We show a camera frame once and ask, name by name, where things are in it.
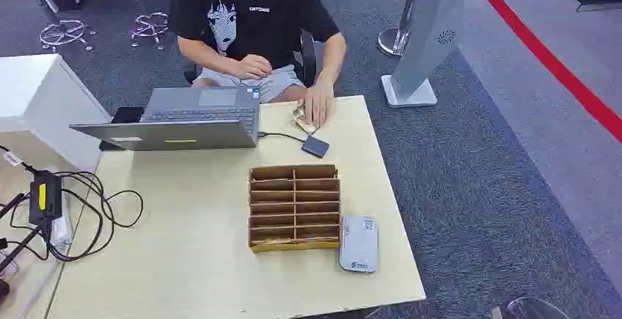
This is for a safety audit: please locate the clear plastic bag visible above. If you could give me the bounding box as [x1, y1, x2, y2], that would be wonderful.
[48, 195, 75, 250]

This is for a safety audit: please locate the person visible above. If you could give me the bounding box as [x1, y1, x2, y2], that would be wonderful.
[168, 0, 348, 129]

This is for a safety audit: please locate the grey laptop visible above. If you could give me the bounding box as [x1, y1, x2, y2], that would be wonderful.
[68, 86, 261, 153]

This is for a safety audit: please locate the glossy dark rounded object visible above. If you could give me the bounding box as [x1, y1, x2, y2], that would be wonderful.
[491, 297, 572, 319]

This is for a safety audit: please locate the dark external drive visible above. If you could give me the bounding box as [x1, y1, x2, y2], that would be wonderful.
[301, 135, 330, 159]

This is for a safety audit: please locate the person's left hand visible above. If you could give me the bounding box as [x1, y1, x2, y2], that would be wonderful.
[300, 81, 336, 129]

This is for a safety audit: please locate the person's right hand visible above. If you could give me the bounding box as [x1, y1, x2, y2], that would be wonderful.
[232, 54, 274, 81]

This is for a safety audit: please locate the black smartphone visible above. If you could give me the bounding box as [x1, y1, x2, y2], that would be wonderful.
[99, 106, 146, 152]

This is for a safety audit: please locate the red floor tape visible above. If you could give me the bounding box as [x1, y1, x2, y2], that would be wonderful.
[464, 0, 622, 144]

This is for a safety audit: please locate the grey kiosk stand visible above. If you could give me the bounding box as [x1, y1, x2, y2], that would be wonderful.
[381, 0, 467, 109]

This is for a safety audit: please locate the black cable with white tag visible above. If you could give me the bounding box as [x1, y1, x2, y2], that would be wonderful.
[0, 144, 39, 176]

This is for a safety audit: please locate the black looped cable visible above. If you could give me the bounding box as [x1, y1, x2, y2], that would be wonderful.
[8, 171, 144, 263]

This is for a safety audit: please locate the wooden card box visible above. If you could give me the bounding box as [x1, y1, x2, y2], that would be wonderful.
[248, 164, 342, 254]

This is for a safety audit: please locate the stack of cards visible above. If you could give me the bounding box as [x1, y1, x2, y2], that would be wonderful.
[290, 104, 319, 136]

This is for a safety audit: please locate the white cabinet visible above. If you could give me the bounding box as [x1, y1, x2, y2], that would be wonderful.
[0, 54, 111, 172]

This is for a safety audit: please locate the black drive cable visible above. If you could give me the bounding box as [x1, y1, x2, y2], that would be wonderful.
[257, 131, 307, 144]

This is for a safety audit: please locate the black rod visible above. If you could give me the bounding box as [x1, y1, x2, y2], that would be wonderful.
[0, 227, 42, 273]
[0, 192, 26, 221]

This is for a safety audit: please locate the grey card reader device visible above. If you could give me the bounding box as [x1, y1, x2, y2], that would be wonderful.
[338, 214, 379, 274]

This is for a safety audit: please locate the chrome stanchion post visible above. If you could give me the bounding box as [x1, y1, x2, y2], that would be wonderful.
[376, 0, 431, 59]

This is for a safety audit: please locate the black power adapter yellow label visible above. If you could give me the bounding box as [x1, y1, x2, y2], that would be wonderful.
[28, 169, 63, 228]

